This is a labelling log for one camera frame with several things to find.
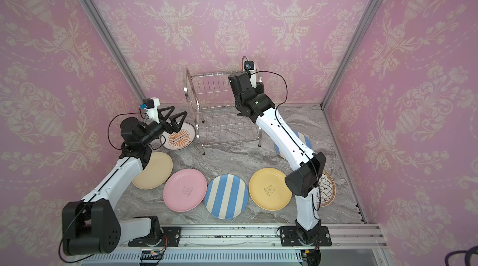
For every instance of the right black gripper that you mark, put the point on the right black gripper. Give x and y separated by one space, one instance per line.
262 92

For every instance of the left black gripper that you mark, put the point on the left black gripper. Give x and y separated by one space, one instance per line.
172 128

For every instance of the blue striped plate front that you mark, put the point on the blue striped plate front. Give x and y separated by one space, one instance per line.
226 197

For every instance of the blue striped plate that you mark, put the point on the blue striped plate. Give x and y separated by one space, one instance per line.
303 138
226 197

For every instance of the scale pattern plate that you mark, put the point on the scale pattern plate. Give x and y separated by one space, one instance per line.
326 192

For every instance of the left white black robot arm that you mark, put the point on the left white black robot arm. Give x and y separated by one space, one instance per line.
90 226

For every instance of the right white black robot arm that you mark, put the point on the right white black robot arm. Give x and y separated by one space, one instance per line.
307 166

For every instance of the steel two-tier dish rack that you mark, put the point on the steel two-tier dish rack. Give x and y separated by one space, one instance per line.
212 105

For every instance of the sunburst plate left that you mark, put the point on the sunburst plate left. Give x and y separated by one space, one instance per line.
180 140

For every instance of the cream plate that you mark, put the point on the cream plate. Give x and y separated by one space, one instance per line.
157 171

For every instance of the pink plate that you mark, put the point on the pink plate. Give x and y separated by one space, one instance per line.
185 190

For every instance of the blue striped plate back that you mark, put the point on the blue striped plate back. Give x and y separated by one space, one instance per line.
303 138

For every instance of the yellow bear plate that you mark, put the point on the yellow bear plate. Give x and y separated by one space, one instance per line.
268 189

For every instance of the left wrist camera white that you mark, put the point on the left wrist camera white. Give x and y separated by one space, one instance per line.
151 106

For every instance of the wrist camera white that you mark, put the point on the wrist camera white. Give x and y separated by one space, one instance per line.
151 106
249 66

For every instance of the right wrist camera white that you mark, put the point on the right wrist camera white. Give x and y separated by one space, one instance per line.
249 66

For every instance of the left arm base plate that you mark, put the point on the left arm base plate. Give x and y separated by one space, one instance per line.
168 236

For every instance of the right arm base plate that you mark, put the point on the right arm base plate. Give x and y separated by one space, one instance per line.
291 236

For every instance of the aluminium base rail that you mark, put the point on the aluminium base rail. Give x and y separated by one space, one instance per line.
255 245

